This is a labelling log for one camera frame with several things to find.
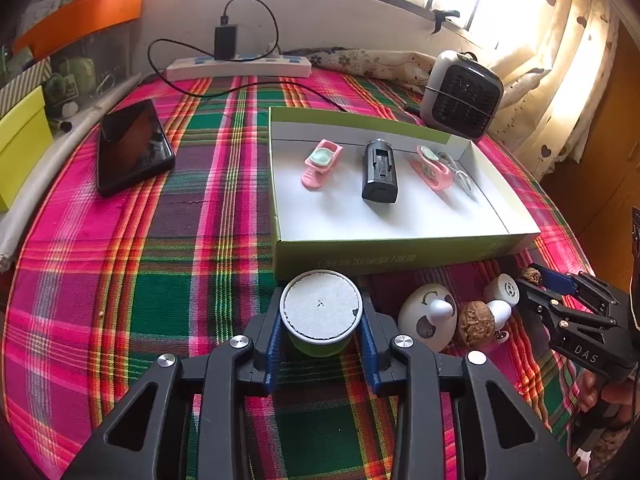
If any green white suction holder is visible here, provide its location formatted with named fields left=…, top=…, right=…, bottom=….
left=279, top=270, right=363, bottom=358

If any white panda toy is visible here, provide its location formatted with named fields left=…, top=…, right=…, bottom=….
left=397, top=282, right=458, bottom=353

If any pink ring holder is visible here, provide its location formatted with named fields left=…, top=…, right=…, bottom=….
left=412, top=145, right=453, bottom=192

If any person's right hand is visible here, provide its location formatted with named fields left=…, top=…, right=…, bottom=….
left=581, top=376, right=640, bottom=428

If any pink clip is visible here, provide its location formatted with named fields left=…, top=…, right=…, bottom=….
left=301, top=139, right=344, bottom=190

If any plaid blanket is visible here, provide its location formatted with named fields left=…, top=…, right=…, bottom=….
left=0, top=67, right=598, bottom=480

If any green white cardboard box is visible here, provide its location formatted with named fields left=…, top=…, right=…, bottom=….
left=268, top=106, right=542, bottom=282

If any white cable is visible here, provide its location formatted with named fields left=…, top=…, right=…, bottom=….
left=435, top=150, right=478, bottom=200

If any small walnut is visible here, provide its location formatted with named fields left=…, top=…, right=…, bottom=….
left=459, top=301, right=496, bottom=347

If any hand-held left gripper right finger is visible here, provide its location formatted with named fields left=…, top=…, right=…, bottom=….
left=357, top=287, right=583, bottom=480

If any black charger adapter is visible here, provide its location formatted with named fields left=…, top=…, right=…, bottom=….
left=214, top=24, right=238, bottom=62

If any yellow-green box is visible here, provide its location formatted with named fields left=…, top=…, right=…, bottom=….
left=0, top=85, right=53, bottom=213

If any black window hook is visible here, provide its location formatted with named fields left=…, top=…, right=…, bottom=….
left=431, top=9, right=461, bottom=36

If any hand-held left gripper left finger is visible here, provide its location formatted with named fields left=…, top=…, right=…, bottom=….
left=62, top=287, right=288, bottom=480

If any floral pillow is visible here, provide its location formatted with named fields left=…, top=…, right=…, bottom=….
left=285, top=47, right=438, bottom=93

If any black battery pack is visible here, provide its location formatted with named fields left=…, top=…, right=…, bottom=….
left=361, top=138, right=399, bottom=204

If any black smartphone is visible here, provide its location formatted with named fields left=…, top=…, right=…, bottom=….
left=96, top=99, right=177, bottom=198

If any black charger cable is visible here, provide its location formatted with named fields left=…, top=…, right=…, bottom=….
left=147, top=0, right=423, bottom=113

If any green figurine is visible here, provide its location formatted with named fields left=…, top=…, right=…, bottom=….
left=52, top=57, right=96, bottom=111

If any cream heart-print curtain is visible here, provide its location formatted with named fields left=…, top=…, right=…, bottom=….
left=487, top=0, right=623, bottom=181

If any striped box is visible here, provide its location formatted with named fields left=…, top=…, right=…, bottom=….
left=0, top=57, right=51, bottom=118

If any white mushroom-shaped gadget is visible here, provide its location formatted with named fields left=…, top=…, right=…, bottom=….
left=484, top=299, right=513, bottom=345

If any grey space heater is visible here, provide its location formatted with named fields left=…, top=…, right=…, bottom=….
left=419, top=50, right=505, bottom=141

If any white power strip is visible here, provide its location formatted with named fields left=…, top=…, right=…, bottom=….
left=165, top=55, right=312, bottom=81

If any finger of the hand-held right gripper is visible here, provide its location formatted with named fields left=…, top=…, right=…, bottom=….
left=516, top=279, right=620, bottom=347
left=530, top=262, right=632, bottom=329

